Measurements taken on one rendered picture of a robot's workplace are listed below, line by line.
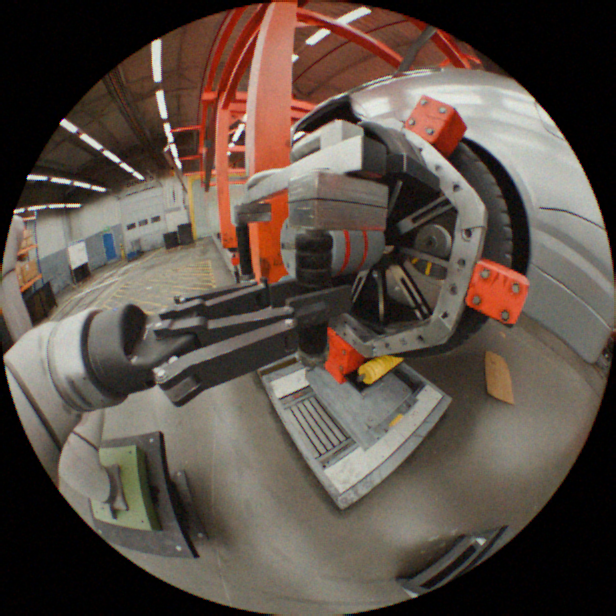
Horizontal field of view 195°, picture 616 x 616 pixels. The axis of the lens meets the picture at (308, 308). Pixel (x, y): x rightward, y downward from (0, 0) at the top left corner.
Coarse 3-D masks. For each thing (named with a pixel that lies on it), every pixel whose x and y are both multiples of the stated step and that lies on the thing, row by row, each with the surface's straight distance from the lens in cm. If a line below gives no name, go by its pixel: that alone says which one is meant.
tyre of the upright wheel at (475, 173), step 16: (464, 144) 44; (448, 160) 43; (464, 160) 42; (480, 160) 43; (464, 176) 41; (480, 176) 40; (480, 192) 39; (496, 192) 39; (496, 208) 39; (496, 224) 38; (496, 240) 38; (496, 256) 38; (464, 320) 41; (480, 320) 40; (464, 336) 42; (400, 352) 52; (416, 352) 49; (432, 352) 47
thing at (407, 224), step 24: (408, 216) 46; (432, 216) 43; (408, 240) 50; (384, 264) 55; (360, 288) 57; (384, 288) 52; (408, 288) 48; (360, 312) 61; (384, 312) 53; (408, 312) 65; (432, 312) 47
